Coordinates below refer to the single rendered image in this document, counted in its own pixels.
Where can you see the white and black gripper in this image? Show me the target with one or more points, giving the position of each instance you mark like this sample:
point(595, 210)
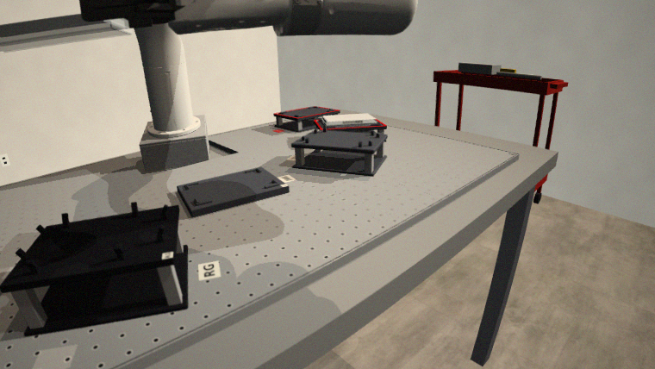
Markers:
point(197, 17)

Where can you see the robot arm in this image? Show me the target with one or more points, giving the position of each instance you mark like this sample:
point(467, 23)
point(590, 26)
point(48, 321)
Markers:
point(164, 65)

